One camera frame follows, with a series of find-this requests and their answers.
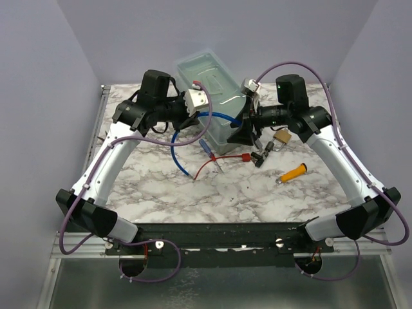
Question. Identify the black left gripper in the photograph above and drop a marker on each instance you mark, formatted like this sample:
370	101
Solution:
187	121

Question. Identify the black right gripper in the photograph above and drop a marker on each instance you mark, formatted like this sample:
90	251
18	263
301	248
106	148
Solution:
243	134

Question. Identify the red cable lock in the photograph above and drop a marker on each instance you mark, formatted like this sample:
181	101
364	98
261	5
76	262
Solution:
245	157

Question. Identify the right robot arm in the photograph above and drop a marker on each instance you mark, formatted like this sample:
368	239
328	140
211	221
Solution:
371	203

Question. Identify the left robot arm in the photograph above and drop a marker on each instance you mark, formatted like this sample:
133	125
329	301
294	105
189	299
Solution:
85	203

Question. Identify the black cylinder lock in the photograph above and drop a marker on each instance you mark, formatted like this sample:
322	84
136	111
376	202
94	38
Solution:
259	158

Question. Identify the brass padlock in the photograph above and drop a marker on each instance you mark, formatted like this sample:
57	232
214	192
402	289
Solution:
280	139

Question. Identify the clear plastic storage box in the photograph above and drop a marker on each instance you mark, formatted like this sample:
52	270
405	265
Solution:
207	68

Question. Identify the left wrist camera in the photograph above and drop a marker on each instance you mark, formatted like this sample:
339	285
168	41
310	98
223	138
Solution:
195	100

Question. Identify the blue handled screwdriver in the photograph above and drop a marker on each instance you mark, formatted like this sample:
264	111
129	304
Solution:
210	154

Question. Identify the orange handled tool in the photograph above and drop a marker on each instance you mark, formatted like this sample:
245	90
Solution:
290	175

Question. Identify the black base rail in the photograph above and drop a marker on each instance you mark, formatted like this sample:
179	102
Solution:
211	245

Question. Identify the aluminium frame rail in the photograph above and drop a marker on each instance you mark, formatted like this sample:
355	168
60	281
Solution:
372	274

